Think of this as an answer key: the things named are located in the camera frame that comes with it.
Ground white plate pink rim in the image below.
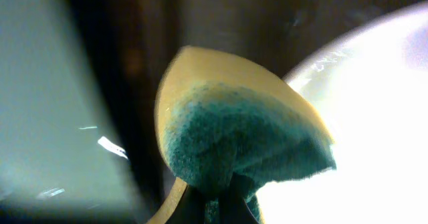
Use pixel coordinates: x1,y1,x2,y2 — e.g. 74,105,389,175
257,2,427,224

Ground green yellow sponge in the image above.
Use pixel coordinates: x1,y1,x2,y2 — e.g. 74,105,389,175
154,46,336,223

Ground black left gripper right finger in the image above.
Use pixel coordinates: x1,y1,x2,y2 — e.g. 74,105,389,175
219,174,259,224

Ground large brown serving tray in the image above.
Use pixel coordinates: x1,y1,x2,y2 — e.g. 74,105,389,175
110,0,428,205

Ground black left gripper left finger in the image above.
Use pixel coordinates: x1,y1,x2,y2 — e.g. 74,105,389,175
166,186,206,224

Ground dark green water tray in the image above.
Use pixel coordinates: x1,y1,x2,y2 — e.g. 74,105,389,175
1,0,157,223

